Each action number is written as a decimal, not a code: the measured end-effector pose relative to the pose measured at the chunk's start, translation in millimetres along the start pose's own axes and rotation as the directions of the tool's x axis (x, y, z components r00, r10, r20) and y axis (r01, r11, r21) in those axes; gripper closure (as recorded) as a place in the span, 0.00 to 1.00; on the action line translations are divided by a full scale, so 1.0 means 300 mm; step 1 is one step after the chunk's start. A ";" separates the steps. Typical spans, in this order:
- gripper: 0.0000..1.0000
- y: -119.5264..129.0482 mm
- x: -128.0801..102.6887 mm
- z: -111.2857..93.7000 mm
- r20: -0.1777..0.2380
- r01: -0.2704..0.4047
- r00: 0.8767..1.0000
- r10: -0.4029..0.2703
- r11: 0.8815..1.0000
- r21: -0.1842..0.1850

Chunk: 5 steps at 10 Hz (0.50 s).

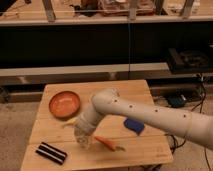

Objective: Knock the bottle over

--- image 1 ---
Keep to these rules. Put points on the black white striped block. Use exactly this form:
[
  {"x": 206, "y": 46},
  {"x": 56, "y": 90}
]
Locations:
[{"x": 52, "y": 153}]

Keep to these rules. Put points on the black power adapter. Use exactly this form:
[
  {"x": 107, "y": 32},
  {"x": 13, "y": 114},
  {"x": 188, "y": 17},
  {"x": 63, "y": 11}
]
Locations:
[{"x": 176, "y": 101}]

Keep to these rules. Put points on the orange round plate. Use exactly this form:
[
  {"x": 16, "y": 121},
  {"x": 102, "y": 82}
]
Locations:
[{"x": 64, "y": 104}]

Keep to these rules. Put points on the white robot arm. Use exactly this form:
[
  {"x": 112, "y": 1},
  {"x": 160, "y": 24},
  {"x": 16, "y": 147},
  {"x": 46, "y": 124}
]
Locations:
[{"x": 189, "y": 125}]

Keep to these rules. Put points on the orange carrot toy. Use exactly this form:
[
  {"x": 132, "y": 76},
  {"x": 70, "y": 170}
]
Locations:
[{"x": 111, "y": 145}]

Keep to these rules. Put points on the blue sponge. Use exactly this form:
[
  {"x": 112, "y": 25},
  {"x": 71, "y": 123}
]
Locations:
[{"x": 134, "y": 126}]

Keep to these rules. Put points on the clear plastic bottle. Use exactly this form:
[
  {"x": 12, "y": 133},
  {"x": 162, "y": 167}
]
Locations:
[{"x": 82, "y": 138}]

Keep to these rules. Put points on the black box on shelf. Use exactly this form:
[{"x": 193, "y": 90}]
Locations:
[{"x": 188, "y": 62}]

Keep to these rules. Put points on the yellow banana toy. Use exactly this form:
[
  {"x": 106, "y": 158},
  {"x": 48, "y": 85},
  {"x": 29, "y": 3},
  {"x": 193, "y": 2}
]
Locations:
[{"x": 70, "y": 122}]

